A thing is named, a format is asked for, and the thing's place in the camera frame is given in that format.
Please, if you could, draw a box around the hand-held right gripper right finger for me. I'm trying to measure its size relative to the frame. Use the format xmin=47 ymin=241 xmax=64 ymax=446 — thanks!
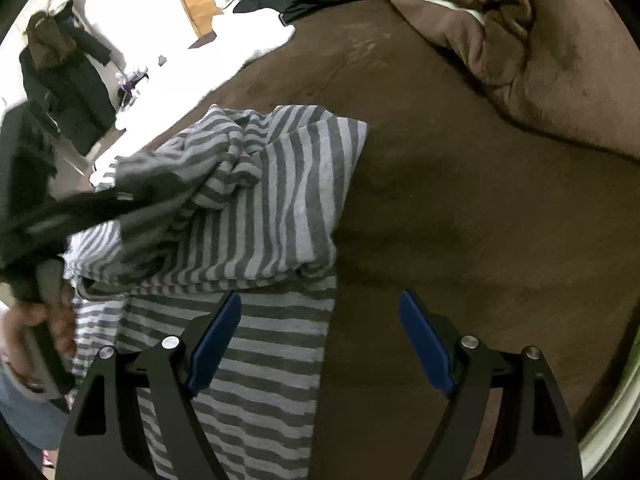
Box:
xmin=398 ymin=290 xmax=583 ymax=480

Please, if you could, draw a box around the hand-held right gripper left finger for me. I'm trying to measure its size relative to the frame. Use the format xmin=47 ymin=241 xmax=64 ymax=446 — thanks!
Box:
xmin=55 ymin=291 xmax=243 ymax=480

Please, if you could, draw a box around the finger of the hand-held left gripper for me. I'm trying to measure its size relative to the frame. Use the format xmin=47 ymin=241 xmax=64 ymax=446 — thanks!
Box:
xmin=50 ymin=180 xmax=198 ymax=241

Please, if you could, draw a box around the grey striped zip hoodie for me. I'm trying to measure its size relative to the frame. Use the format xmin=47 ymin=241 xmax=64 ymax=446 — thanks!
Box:
xmin=62 ymin=104 xmax=370 ymax=480

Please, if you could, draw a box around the person's left forearm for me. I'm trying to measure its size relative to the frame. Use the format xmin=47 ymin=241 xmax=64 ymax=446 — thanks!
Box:
xmin=0 ymin=370 xmax=71 ymax=466

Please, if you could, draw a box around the person's left hand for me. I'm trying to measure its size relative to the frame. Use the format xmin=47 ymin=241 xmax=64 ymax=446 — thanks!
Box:
xmin=2 ymin=280 xmax=78 ymax=396

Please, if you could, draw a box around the long black hooded coat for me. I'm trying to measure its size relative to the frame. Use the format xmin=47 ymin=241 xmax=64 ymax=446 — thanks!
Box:
xmin=20 ymin=10 xmax=118 ymax=156

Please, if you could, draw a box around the white fluffy garment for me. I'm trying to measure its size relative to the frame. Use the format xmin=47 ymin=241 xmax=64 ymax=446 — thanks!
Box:
xmin=190 ymin=7 xmax=297 ymax=63

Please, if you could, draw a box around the brown plush comforter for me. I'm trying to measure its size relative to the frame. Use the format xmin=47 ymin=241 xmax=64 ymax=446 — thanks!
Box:
xmin=365 ymin=0 xmax=640 ymax=161

